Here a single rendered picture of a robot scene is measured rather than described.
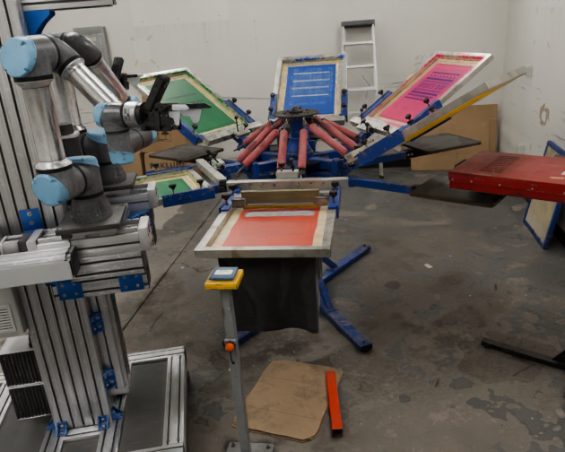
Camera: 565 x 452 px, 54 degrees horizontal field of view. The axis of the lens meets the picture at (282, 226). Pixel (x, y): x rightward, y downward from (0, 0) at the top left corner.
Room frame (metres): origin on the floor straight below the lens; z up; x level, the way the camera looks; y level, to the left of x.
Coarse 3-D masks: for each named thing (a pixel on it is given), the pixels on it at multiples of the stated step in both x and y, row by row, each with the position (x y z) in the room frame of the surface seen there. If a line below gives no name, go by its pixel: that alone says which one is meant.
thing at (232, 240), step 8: (272, 208) 2.74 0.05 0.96; (280, 208) 2.73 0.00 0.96; (240, 216) 2.65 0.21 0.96; (256, 216) 2.63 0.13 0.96; (272, 216) 2.61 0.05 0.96; (240, 224) 2.53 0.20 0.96; (232, 232) 2.43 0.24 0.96; (232, 240) 2.33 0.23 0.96; (240, 240) 2.33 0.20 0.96; (248, 240) 2.32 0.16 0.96; (256, 240) 2.31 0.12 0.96; (264, 240) 2.30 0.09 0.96
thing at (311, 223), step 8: (288, 208) 2.72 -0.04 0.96; (296, 208) 2.71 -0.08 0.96; (304, 208) 2.70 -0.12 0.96; (312, 208) 2.69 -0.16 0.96; (280, 216) 2.60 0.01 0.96; (288, 216) 2.59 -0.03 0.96; (296, 216) 2.59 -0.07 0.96; (304, 216) 2.58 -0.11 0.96; (312, 216) 2.57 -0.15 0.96; (312, 224) 2.46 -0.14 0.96; (304, 232) 2.36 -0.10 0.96; (312, 232) 2.35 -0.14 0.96; (272, 240) 2.30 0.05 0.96; (280, 240) 2.29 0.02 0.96; (288, 240) 2.28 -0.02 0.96; (296, 240) 2.27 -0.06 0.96; (304, 240) 2.27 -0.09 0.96; (312, 240) 2.26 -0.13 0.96
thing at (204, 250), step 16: (320, 192) 2.84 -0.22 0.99; (224, 224) 2.55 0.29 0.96; (208, 240) 2.27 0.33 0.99; (208, 256) 2.16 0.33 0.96; (224, 256) 2.15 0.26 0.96; (240, 256) 2.14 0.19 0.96; (256, 256) 2.13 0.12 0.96; (272, 256) 2.12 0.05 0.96; (288, 256) 2.11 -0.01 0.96; (304, 256) 2.09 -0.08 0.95; (320, 256) 2.08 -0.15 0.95
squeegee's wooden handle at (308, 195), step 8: (248, 192) 2.73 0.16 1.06; (256, 192) 2.72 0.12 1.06; (264, 192) 2.71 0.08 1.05; (272, 192) 2.71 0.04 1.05; (280, 192) 2.70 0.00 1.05; (288, 192) 2.69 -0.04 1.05; (296, 192) 2.69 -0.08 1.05; (304, 192) 2.68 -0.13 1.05; (312, 192) 2.67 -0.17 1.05; (248, 200) 2.73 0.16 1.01; (256, 200) 2.72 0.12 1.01; (264, 200) 2.71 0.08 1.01; (272, 200) 2.71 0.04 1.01; (280, 200) 2.70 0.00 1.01; (288, 200) 2.69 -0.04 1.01; (296, 200) 2.69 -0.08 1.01; (304, 200) 2.68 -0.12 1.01; (312, 200) 2.67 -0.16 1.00
